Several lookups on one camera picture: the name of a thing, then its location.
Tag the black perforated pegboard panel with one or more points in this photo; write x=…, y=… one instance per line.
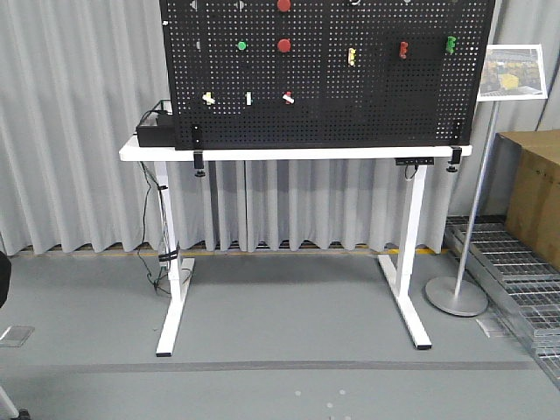
x=382, y=101

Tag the white standing desk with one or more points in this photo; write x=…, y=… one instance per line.
x=397, y=275

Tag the black power supply box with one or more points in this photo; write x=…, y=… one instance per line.
x=156, y=130

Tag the desk height control panel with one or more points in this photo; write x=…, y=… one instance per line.
x=415, y=161

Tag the lower red mushroom button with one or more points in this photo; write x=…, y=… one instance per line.
x=284, y=45

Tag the red mushroom button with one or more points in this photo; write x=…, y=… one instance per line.
x=283, y=5
x=284, y=45

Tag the silver sign stand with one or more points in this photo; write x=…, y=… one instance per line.
x=455, y=295

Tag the upper red mushroom button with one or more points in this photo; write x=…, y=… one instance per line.
x=283, y=5

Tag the brown cardboard box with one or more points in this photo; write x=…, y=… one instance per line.
x=533, y=211

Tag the stacked metal grating panels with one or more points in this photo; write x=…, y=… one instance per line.
x=523, y=287

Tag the framed photo sign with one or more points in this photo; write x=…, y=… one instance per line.
x=513, y=73

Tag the black chair edge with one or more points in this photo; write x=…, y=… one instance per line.
x=5, y=277

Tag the left black clamp bracket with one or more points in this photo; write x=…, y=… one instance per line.
x=198, y=161

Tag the black clamp bracket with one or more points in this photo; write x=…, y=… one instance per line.
x=198, y=161
x=456, y=150

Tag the red toggle switch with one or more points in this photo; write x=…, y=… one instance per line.
x=288, y=98

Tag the yellow rocker switch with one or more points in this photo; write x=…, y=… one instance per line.
x=351, y=57

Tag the right black clamp bracket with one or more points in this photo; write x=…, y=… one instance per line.
x=456, y=150

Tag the red rocker switch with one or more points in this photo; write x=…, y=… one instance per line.
x=403, y=50

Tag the green rocker switch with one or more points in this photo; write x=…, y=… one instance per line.
x=451, y=44

